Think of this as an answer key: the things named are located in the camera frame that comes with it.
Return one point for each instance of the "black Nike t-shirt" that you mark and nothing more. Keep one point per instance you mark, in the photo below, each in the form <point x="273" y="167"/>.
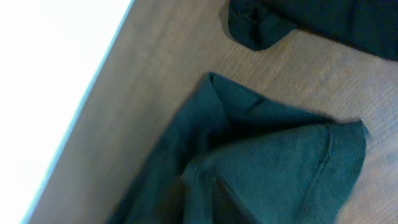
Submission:
<point x="231" y="155"/>

